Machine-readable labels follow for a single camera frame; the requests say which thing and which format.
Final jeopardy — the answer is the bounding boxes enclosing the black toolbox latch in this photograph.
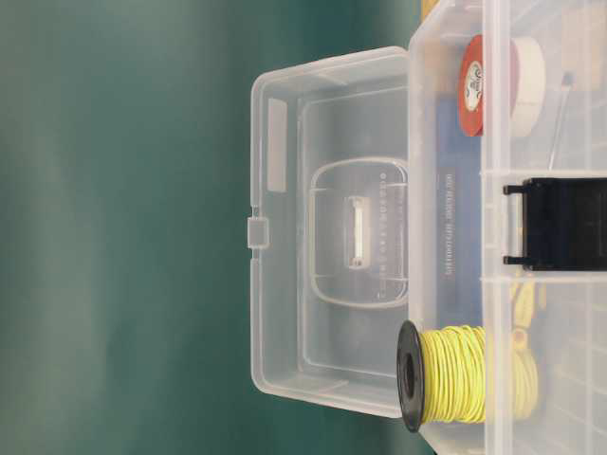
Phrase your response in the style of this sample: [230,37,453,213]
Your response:
[503,177,606,272]

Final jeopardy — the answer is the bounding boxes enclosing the blue card in toolbox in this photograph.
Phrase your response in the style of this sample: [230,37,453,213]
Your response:
[436,98,483,327]

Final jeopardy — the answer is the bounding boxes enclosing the white tape roll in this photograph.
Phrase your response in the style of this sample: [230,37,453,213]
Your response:
[510,36,546,138]

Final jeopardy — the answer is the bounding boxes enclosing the yellow handled pliers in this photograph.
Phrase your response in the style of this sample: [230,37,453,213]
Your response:
[509,279,546,361]

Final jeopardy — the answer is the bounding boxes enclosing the red tape roll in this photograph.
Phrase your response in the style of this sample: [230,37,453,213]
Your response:
[457,33,519,139]

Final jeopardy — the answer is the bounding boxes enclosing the screwdriver with metal shaft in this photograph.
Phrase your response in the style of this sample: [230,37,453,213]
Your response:
[548,71,575,170]

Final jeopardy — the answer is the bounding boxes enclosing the clear toolbox lid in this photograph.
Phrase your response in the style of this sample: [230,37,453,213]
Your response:
[248,46,410,418]

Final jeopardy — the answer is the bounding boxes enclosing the yellow wire spool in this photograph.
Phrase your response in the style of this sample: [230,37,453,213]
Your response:
[395,318,540,433]

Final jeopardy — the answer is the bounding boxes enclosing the clear plastic toolbox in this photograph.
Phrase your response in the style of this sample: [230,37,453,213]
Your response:
[409,1,606,454]

